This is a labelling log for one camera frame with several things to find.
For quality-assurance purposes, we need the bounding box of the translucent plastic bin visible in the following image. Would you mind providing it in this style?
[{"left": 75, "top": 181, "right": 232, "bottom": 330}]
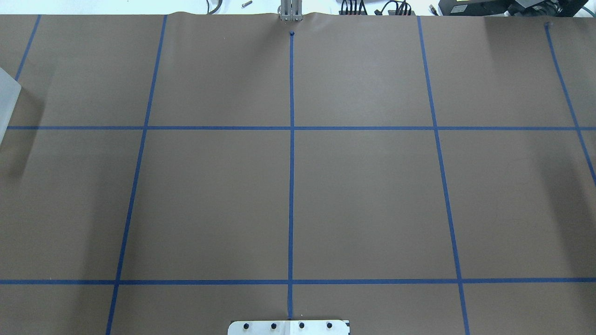
[{"left": 0, "top": 68, "right": 22, "bottom": 143}]

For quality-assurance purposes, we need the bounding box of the aluminium frame post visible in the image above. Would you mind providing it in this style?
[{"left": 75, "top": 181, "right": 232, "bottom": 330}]
[{"left": 278, "top": 0, "right": 304, "bottom": 21}]

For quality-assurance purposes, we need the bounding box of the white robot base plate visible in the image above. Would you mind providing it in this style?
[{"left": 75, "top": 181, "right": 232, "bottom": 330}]
[{"left": 227, "top": 320, "right": 351, "bottom": 335}]

